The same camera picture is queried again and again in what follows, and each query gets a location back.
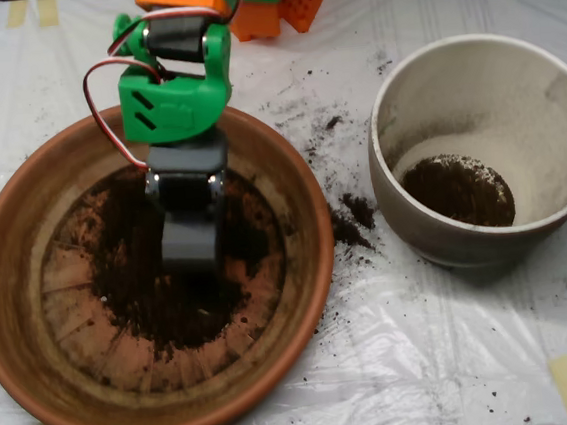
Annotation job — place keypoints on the grey gripper, black servo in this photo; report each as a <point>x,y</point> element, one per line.
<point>185,161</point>

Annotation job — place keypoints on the dark soil heap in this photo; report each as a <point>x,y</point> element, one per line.
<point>173,313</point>

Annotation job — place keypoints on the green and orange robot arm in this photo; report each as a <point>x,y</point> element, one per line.
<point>173,112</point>

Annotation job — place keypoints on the terracotta saucer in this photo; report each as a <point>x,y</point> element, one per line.
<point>16,248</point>

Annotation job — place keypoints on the spilled soil clump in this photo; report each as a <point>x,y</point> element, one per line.
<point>358,210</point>

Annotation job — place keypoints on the white ceramic pot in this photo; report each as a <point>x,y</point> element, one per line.
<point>529,98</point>

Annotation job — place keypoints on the clear plastic cover sheet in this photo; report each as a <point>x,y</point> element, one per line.
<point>428,359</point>

